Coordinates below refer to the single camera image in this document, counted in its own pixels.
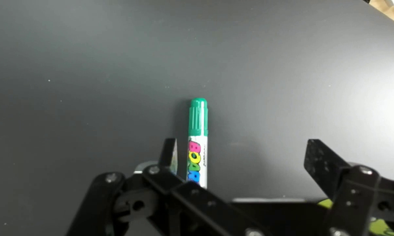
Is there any green marker with colourful label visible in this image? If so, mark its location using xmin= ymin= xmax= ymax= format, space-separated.
xmin=186 ymin=96 xmax=209 ymax=189

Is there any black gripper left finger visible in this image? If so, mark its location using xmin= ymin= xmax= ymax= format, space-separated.
xmin=64 ymin=137 xmax=267 ymax=236

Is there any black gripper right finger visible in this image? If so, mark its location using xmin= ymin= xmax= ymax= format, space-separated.
xmin=302 ymin=138 xmax=394 ymax=236

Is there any yellow-green mug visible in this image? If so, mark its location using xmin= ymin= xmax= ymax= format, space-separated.
xmin=315 ymin=197 xmax=394 ymax=236

